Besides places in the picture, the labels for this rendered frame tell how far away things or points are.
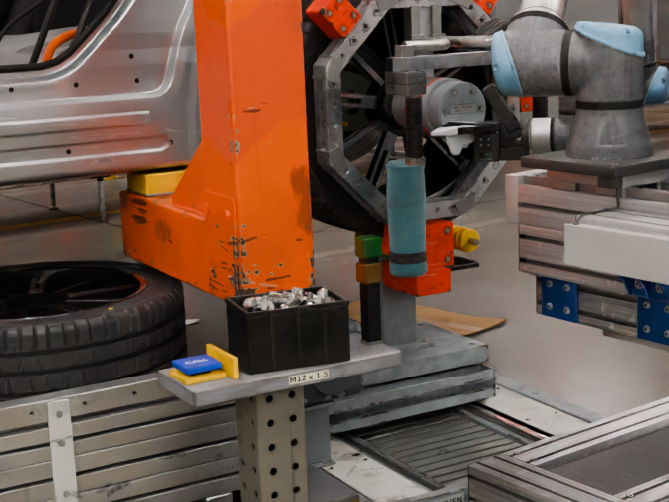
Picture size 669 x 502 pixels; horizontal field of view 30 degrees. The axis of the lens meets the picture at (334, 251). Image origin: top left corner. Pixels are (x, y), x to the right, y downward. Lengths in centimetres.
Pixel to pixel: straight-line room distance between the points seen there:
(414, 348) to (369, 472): 49
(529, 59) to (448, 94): 62
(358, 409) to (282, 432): 71
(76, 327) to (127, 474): 31
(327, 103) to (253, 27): 48
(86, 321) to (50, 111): 51
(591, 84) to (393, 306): 114
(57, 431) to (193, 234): 50
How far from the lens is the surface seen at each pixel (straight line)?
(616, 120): 220
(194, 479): 259
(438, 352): 317
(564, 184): 226
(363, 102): 299
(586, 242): 207
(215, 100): 245
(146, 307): 263
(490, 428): 312
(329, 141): 283
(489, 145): 265
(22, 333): 252
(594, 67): 220
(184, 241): 268
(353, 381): 278
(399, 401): 308
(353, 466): 284
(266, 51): 241
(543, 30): 225
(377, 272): 239
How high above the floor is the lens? 111
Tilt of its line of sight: 12 degrees down
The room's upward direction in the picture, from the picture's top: 2 degrees counter-clockwise
